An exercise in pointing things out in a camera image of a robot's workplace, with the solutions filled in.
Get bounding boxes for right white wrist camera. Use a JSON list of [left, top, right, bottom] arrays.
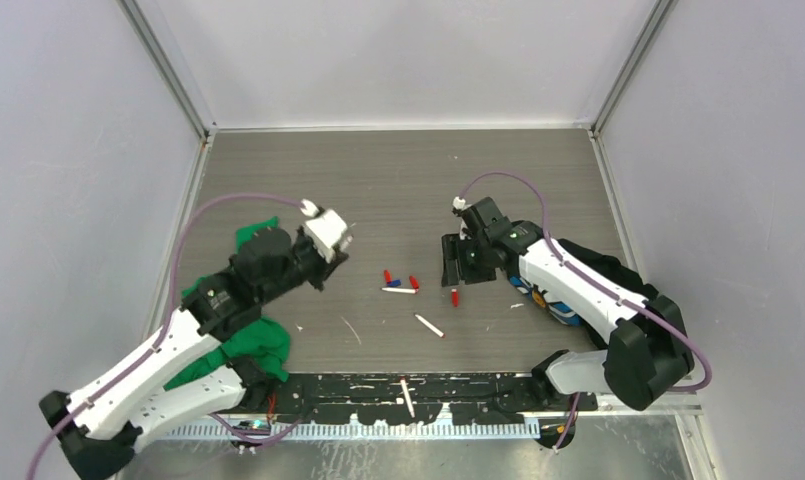
[[452, 196, 469, 240]]

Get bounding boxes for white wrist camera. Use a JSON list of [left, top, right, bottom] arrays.
[[300, 199, 353, 264], [452, 196, 469, 240]]

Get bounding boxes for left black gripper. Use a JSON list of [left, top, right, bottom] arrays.
[[258, 223, 346, 304]]

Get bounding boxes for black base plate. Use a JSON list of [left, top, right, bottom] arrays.
[[226, 372, 572, 426]]

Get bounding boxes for slotted cable duct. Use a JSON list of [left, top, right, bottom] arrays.
[[161, 417, 540, 441]]

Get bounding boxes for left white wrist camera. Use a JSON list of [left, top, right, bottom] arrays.
[[300, 199, 353, 264]]

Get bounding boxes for black daisy cloth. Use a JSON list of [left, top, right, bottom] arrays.
[[507, 238, 660, 329]]

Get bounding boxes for green cloth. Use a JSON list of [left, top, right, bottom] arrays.
[[163, 215, 293, 392]]

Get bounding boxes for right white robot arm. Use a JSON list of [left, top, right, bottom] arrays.
[[441, 197, 695, 411]]

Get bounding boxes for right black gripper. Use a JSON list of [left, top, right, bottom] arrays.
[[441, 233, 497, 289]]

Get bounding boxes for red white pen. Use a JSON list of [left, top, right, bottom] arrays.
[[381, 287, 418, 295], [414, 313, 446, 338], [399, 377, 416, 418]]

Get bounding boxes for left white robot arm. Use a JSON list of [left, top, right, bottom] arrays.
[[39, 211, 352, 479]]

